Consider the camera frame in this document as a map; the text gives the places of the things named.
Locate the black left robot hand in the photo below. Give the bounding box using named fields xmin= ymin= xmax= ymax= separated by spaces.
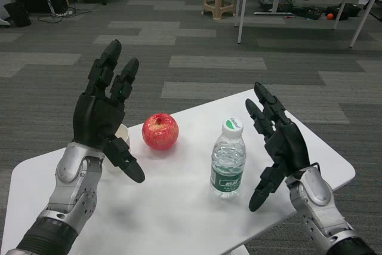
xmin=72 ymin=39 xmax=146 ymax=183

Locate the black trash bin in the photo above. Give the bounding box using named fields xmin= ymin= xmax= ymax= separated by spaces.
xmin=3 ymin=1 xmax=32 ymax=28

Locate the black bag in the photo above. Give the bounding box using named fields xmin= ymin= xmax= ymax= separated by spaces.
xmin=324 ymin=2 xmax=364 ymax=19

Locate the white paper cup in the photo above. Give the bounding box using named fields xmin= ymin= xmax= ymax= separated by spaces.
xmin=105 ymin=123 xmax=131 ymax=173

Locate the red apple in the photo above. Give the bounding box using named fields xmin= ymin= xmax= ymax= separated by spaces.
xmin=141 ymin=112 xmax=180 ymax=152

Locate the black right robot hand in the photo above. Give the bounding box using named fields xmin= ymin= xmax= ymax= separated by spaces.
xmin=245 ymin=81 xmax=312 ymax=213

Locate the black floor equipment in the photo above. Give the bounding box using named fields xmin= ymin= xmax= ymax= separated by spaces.
xmin=293 ymin=5 xmax=324 ymax=21

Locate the clear water bottle green label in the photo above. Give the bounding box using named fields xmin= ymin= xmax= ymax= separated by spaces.
xmin=210 ymin=117 xmax=248 ymax=199

